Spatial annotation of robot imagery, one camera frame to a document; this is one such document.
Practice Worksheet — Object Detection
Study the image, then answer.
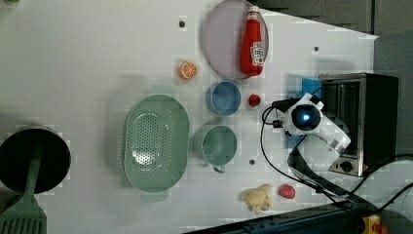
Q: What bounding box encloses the green spatula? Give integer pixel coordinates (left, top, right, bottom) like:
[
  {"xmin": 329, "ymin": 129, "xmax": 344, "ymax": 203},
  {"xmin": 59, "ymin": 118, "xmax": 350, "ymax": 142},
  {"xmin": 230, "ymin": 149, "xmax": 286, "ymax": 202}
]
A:
[{"xmin": 0, "ymin": 144, "xmax": 47, "ymax": 234}]

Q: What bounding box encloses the blue glass oven door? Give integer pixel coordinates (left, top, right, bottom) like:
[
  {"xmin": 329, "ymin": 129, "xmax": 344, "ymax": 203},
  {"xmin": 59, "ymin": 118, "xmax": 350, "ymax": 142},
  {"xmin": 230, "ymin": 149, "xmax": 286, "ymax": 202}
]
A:
[{"xmin": 285, "ymin": 78, "xmax": 323, "ymax": 148}]

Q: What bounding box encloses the black pot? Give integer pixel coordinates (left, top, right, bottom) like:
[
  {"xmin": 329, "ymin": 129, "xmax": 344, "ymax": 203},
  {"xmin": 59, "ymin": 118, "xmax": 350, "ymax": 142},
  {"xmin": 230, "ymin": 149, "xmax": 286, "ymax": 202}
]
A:
[{"xmin": 0, "ymin": 128, "xmax": 71, "ymax": 194}]

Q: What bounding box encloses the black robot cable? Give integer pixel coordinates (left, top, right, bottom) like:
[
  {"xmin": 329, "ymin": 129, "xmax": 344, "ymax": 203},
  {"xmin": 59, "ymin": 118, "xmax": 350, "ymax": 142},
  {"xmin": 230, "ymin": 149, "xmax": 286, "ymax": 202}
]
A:
[{"xmin": 259, "ymin": 97, "xmax": 413, "ymax": 215}]

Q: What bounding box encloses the small red tomato toy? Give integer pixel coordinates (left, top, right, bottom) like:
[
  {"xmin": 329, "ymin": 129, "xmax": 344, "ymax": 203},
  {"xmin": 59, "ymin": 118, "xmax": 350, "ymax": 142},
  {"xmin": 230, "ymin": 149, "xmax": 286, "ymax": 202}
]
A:
[{"xmin": 248, "ymin": 94, "xmax": 261, "ymax": 107}]

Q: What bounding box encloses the peeled banana toy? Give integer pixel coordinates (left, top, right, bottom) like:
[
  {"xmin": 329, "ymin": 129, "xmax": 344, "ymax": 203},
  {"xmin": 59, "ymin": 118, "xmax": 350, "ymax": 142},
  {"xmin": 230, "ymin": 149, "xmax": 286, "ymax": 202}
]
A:
[{"xmin": 240, "ymin": 184, "xmax": 274, "ymax": 215}]

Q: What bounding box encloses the red strawberry toy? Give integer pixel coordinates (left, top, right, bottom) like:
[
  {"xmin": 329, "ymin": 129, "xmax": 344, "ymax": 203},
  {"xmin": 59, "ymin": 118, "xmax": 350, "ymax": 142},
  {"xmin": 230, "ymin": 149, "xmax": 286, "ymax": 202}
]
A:
[{"xmin": 279, "ymin": 184, "xmax": 296, "ymax": 199}]

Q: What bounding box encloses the green colander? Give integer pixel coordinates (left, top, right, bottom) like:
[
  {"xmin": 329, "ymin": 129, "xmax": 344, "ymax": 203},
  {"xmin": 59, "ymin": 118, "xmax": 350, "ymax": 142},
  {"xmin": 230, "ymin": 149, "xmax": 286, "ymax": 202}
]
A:
[{"xmin": 124, "ymin": 85, "xmax": 190, "ymax": 203}]

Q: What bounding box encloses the black toaster oven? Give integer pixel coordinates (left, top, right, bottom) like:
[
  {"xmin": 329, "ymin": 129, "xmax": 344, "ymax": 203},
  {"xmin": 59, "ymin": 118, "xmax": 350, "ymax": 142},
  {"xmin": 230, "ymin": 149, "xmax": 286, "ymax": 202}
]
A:
[{"xmin": 319, "ymin": 73, "xmax": 398, "ymax": 176}]

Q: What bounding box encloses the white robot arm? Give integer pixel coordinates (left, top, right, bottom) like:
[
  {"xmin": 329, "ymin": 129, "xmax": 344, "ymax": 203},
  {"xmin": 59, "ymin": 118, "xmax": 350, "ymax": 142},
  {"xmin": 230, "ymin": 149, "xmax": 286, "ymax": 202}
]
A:
[{"xmin": 272, "ymin": 93, "xmax": 377, "ymax": 211}]

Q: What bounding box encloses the orange slice toy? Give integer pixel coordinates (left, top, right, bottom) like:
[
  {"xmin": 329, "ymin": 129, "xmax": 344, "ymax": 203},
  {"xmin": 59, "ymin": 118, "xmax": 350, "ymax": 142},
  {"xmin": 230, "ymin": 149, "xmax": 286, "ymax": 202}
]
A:
[{"xmin": 178, "ymin": 60, "xmax": 198, "ymax": 80}]

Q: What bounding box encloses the red ketchup bottle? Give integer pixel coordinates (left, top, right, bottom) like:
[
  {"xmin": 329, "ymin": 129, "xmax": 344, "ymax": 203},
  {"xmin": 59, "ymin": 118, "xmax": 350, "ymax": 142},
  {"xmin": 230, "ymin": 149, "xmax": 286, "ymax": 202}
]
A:
[{"xmin": 241, "ymin": 6, "xmax": 265, "ymax": 76}]

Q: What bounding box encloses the green mug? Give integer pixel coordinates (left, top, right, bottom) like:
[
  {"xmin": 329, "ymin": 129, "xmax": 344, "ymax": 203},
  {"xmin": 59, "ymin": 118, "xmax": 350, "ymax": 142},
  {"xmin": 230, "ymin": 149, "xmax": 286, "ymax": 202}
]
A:
[{"xmin": 193, "ymin": 125, "xmax": 238, "ymax": 174}]

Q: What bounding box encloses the pink round plate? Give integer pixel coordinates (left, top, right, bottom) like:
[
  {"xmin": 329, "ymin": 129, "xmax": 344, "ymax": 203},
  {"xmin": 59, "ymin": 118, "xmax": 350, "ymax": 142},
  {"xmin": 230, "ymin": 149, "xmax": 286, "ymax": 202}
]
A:
[{"xmin": 203, "ymin": 0, "xmax": 269, "ymax": 80}]

